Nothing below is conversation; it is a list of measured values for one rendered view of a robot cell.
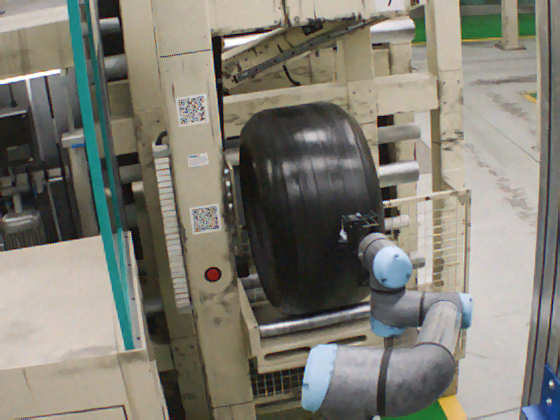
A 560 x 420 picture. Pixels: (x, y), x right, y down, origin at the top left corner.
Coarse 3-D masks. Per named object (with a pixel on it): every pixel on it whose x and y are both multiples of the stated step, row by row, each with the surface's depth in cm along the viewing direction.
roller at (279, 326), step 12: (312, 312) 217; (324, 312) 217; (336, 312) 217; (348, 312) 217; (360, 312) 218; (264, 324) 214; (276, 324) 214; (288, 324) 215; (300, 324) 215; (312, 324) 216; (324, 324) 217; (264, 336) 214
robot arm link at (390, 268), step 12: (384, 240) 166; (372, 252) 164; (384, 252) 160; (396, 252) 159; (372, 264) 162; (384, 264) 158; (396, 264) 158; (408, 264) 159; (372, 276) 163; (384, 276) 158; (396, 276) 159; (408, 276) 160; (384, 288) 162; (396, 288) 162
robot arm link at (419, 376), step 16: (432, 304) 159; (448, 304) 156; (464, 304) 159; (432, 320) 147; (448, 320) 147; (464, 320) 159; (432, 336) 138; (448, 336) 140; (400, 352) 126; (416, 352) 126; (432, 352) 128; (448, 352) 131; (400, 368) 123; (416, 368) 123; (432, 368) 125; (448, 368) 128; (400, 384) 122; (416, 384) 122; (432, 384) 124; (448, 384) 128; (400, 400) 122; (416, 400) 123; (432, 400) 125; (400, 416) 126
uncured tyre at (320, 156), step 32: (256, 128) 206; (288, 128) 201; (320, 128) 201; (352, 128) 202; (256, 160) 201; (288, 160) 194; (320, 160) 195; (352, 160) 196; (256, 192) 243; (288, 192) 192; (320, 192) 193; (352, 192) 194; (256, 224) 242; (288, 224) 192; (320, 224) 193; (384, 224) 200; (256, 256) 234; (288, 256) 195; (320, 256) 195; (352, 256) 197; (288, 288) 201; (320, 288) 201; (352, 288) 204
